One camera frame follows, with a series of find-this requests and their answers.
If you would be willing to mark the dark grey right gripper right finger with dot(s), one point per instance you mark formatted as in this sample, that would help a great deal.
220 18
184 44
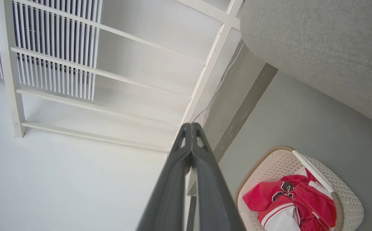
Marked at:
214 202

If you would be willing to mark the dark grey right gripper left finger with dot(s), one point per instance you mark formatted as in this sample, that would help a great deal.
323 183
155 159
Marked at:
169 199

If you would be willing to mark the cream perforated plastic laundry basket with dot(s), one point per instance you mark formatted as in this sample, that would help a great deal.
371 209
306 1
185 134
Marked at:
346 192

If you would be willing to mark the grey skirting board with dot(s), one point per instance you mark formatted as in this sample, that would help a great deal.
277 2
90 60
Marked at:
246 109

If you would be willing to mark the red and white sports jersey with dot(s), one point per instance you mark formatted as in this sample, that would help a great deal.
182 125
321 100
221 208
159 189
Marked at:
314 202

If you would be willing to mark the white slatted window blind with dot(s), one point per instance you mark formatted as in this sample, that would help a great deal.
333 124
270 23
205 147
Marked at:
57 48

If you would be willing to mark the grey fabric sofa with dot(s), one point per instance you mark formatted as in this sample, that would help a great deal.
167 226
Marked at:
320 41

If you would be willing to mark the white metal ladder-like frame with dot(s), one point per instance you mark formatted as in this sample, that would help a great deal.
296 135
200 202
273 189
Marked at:
205 73

